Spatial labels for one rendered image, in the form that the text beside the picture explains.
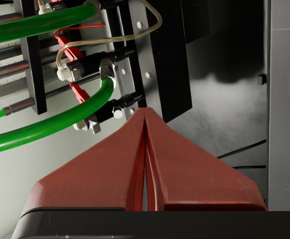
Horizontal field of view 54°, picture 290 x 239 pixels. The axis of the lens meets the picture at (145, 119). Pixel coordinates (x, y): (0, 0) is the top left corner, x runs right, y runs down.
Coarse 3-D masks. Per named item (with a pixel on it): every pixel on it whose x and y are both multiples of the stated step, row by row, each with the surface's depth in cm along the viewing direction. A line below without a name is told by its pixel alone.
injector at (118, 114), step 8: (128, 96) 49; (136, 96) 50; (144, 96) 51; (104, 104) 46; (112, 104) 46; (120, 104) 48; (128, 104) 49; (96, 112) 45; (104, 112) 45; (112, 112) 46; (120, 112) 45; (96, 120) 44; (104, 120) 46; (88, 128) 44
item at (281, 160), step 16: (272, 0) 32; (288, 0) 30; (272, 16) 32; (288, 16) 31; (272, 32) 33; (288, 32) 32; (272, 48) 34; (288, 48) 32; (272, 64) 34; (288, 64) 33; (272, 80) 35; (288, 80) 34; (272, 96) 36; (288, 96) 35; (272, 112) 37; (288, 112) 35; (272, 128) 38; (288, 128) 36; (272, 144) 39; (288, 144) 37; (272, 160) 40; (288, 160) 38; (272, 176) 41; (288, 176) 39; (272, 192) 42; (288, 192) 40; (272, 208) 44; (288, 208) 41
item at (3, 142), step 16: (16, 64) 51; (112, 64) 40; (112, 80) 32; (96, 96) 27; (64, 112) 25; (80, 112) 25; (32, 128) 23; (48, 128) 24; (64, 128) 25; (0, 144) 22; (16, 144) 23
